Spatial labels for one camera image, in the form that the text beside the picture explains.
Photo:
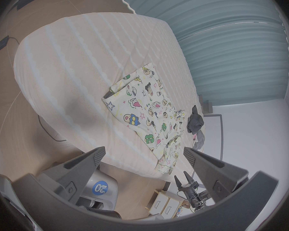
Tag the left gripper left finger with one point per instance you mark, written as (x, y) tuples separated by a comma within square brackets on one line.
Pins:
[(81, 169)]

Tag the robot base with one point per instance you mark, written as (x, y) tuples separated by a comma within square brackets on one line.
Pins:
[(106, 189)]

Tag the grey garment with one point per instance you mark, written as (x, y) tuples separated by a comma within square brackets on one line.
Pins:
[(200, 141)]

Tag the white printed pyjama top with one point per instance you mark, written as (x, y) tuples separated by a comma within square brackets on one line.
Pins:
[(144, 105)]

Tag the black garment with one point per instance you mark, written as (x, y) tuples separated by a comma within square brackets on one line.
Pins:
[(195, 123)]

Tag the white cabinet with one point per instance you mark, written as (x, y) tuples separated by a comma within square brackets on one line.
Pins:
[(163, 203)]

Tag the bed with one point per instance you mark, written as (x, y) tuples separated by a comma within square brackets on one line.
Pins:
[(74, 68)]

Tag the black power adapter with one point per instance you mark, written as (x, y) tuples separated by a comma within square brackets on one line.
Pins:
[(1, 44)]

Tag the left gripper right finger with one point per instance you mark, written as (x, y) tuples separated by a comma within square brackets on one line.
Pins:
[(214, 174)]

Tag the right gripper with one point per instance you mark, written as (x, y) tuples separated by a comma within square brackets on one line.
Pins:
[(189, 190)]

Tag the pink garment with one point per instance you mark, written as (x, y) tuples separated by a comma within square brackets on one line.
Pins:
[(195, 136)]

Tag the grey bedside table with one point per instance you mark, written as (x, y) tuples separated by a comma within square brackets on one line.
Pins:
[(206, 106)]

